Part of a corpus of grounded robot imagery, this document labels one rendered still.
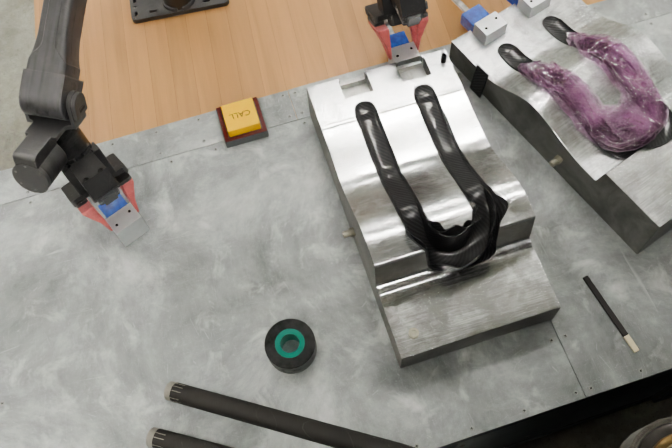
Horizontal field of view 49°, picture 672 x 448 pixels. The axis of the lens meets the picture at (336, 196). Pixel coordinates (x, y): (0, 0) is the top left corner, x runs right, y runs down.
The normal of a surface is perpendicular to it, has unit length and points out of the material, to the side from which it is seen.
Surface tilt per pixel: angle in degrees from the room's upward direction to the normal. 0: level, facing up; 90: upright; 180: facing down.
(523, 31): 0
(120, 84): 0
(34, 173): 71
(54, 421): 0
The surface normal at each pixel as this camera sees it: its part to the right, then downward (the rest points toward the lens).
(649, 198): -0.04, -0.45
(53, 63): -0.13, -0.02
